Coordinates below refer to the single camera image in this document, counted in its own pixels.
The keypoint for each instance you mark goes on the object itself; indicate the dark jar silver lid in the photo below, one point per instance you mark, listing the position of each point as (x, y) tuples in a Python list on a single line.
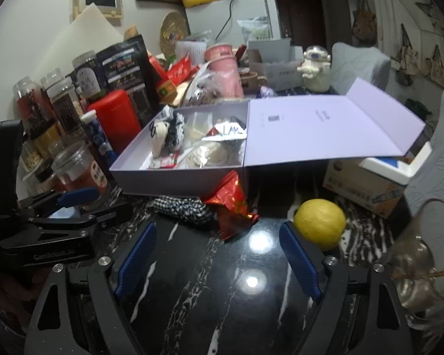
[(90, 76)]

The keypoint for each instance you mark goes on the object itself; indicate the blue tablet tube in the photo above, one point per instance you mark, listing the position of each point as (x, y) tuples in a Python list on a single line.
[(98, 137)]

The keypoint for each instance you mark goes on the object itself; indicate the white plush toy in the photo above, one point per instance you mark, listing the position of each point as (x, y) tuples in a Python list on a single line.
[(167, 132)]

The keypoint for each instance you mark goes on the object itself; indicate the cardboard product box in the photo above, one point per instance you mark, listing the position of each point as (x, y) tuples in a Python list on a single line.
[(367, 189)]

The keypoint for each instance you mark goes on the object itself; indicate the black printed pouch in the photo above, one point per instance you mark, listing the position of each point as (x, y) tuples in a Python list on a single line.
[(126, 66)]

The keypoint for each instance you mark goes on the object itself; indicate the red paper packet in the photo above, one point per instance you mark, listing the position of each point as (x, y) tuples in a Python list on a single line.
[(182, 70)]

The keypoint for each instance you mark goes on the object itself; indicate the grey chair far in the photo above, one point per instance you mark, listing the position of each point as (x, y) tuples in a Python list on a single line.
[(350, 62)]

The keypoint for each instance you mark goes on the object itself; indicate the red canister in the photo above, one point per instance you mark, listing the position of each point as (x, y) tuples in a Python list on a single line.
[(116, 114)]

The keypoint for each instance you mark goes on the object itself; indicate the open box of bottles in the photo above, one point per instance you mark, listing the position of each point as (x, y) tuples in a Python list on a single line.
[(277, 60)]

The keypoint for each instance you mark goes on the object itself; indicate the silver foil snack bag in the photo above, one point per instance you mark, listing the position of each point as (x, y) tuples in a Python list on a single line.
[(227, 130)]

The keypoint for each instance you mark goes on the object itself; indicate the white foam board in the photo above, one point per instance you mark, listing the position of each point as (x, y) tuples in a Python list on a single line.
[(90, 31)]

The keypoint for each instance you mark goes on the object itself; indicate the pale green snack packet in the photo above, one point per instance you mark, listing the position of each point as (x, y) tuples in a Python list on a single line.
[(197, 126)]

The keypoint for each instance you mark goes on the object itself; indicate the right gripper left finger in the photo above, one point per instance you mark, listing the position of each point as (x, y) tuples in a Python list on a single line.
[(131, 257)]

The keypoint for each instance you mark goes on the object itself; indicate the pink cup stack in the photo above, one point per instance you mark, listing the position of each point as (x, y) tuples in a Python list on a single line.
[(223, 63)]

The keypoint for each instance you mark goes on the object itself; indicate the grey chair near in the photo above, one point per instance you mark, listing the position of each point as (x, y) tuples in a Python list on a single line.
[(425, 197)]

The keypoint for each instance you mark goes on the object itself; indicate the grey chair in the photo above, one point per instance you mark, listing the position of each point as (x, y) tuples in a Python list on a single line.
[(350, 62), (425, 197)]

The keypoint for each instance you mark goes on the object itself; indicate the clear jar amber contents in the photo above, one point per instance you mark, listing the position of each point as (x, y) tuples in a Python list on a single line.
[(77, 168)]

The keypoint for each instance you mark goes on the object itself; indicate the white astronaut figurine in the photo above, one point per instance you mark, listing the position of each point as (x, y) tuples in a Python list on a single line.
[(315, 69)]

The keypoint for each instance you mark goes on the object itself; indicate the wall intercom panel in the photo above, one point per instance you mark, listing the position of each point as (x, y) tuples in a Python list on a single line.
[(109, 8)]

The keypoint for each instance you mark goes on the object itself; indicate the clear plastic bag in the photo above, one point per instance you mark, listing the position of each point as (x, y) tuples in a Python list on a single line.
[(212, 154)]

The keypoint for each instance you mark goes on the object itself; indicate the white gift box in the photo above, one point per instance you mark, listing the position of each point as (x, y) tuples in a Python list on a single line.
[(364, 123)]

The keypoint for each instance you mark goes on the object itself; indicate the red crinkled snack bag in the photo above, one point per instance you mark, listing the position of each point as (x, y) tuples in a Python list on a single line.
[(229, 202)]

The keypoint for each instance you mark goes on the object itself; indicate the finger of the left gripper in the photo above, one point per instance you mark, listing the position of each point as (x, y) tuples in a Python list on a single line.
[(98, 220), (54, 200)]

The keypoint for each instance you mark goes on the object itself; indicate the black white checkered cloth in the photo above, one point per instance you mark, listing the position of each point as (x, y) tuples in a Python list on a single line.
[(191, 210)]

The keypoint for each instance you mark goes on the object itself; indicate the white mini fridge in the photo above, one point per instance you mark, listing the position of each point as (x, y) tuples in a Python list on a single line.
[(220, 17)]

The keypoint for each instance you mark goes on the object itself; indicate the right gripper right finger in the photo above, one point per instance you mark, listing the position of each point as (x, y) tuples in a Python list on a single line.
[(304, 258)]

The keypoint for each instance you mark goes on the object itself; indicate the yellow lemon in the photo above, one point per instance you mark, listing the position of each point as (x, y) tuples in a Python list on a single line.
[(321, 222)]

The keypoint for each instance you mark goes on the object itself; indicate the red white snack packet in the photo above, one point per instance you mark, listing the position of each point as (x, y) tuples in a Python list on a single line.
[(169, 161)]

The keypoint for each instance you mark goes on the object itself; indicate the hanging tote bag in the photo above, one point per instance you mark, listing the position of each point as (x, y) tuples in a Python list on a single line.
[(364, 28)]

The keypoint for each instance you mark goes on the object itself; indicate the woven round tray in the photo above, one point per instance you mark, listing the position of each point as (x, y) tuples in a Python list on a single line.
[(174, 28)]

